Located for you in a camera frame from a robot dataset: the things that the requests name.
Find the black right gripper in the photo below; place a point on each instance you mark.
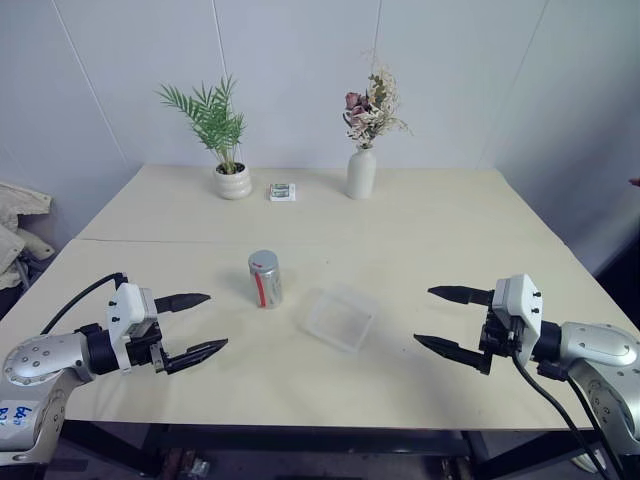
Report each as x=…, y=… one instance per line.
x=497, y=334

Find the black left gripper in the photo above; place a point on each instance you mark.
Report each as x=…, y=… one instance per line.
x=146, y=346

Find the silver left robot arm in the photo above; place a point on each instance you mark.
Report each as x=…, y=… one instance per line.
x=50, y=356

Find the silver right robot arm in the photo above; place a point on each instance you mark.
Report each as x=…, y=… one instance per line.
x=595, y=350

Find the silver red soda can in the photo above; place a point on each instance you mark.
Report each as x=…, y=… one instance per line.
x=265, y=284

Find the clear plastic container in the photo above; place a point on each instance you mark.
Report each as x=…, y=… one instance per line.
x=340, y=317

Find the white ribbed plant pot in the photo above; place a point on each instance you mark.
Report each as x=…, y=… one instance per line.
x=233, y=182

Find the small card on table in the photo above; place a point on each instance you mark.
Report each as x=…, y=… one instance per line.
x=283, y=192

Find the white ceramic vase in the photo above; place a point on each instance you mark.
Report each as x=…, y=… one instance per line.
x=361, y=174

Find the beige jacket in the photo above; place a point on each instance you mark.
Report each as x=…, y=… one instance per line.
x=20, y=230

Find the green potted palm plant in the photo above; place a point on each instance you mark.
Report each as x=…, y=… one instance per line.
x=210, y=120

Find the dried flower bouquet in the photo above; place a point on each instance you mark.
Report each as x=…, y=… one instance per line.
x=374, y=107

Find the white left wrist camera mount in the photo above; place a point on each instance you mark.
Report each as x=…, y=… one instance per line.
x=126, y=306

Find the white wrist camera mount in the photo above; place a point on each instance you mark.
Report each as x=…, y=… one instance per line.
x=522, y=300
x=126, y=306

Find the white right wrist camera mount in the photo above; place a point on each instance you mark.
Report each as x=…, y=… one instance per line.
x=522, y=300

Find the black metal table frame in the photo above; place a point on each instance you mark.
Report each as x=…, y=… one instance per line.
x=300, y=445

